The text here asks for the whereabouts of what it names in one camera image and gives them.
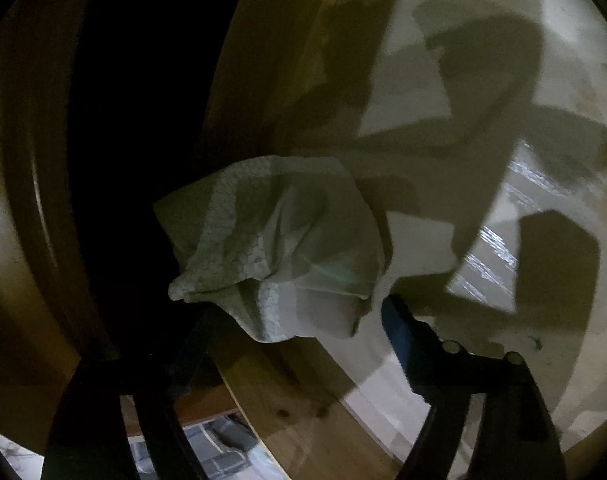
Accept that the grey hexagon-pattern garment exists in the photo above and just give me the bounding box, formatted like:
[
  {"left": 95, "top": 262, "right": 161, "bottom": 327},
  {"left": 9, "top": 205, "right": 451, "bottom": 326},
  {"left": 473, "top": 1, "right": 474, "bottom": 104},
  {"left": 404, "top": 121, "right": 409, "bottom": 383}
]
[{"left": 157, "top": 156, "right": 385, "bottom": 344}]

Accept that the grey plaid blanket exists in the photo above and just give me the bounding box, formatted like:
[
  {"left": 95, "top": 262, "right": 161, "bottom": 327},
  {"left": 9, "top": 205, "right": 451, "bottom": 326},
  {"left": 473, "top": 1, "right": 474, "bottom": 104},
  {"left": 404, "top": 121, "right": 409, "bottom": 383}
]
[{"left": 182, "top": 415, "right": 259, "bottom": 479}]

